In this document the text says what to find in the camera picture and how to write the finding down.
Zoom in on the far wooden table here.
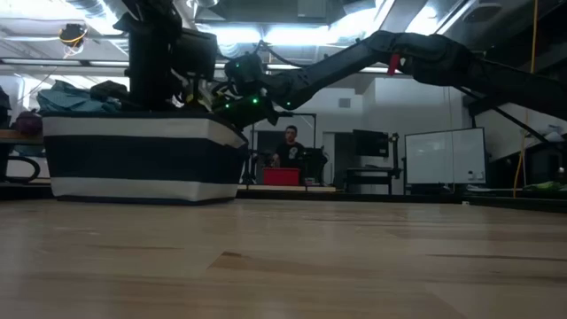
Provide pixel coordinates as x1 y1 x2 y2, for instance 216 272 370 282
237 183 338 193

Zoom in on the yellow cable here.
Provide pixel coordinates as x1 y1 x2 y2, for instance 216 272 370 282
512 0 540 198

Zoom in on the black aluminium table frame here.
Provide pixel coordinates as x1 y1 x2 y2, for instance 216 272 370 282
0 182 567 214

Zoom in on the ceiling light strip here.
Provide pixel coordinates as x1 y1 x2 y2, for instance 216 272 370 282
214 62 393 75

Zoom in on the black robot station frame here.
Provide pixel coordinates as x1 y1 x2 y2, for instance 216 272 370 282
242 111 329 186

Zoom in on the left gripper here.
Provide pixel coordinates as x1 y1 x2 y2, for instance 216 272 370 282
170 27 221 112

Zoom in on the black equipment rack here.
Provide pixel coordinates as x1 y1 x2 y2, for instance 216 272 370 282
332 128 403 196

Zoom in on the whiteboard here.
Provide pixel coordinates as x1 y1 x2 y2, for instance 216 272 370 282
404 127 487 185

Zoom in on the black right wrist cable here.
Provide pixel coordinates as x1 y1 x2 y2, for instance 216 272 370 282
252 39 314 71

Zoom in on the hanging black yellow-wired device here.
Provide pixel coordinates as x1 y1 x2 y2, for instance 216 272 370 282
58 22 89 59

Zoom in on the purple bag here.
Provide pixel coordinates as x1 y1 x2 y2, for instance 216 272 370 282
15 109 44 136

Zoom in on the seated person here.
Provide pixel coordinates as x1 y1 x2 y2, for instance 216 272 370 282
270 124 307 170

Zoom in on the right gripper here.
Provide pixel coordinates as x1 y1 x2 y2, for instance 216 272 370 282
211 51 289 130

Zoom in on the green object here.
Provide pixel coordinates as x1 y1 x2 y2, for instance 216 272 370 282
524 180 567 193

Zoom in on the navy blue fabric bin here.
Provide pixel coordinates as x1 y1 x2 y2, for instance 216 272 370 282
41 110 250 206

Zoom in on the red storage box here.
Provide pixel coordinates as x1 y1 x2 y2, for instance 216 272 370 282
262 167 302 187

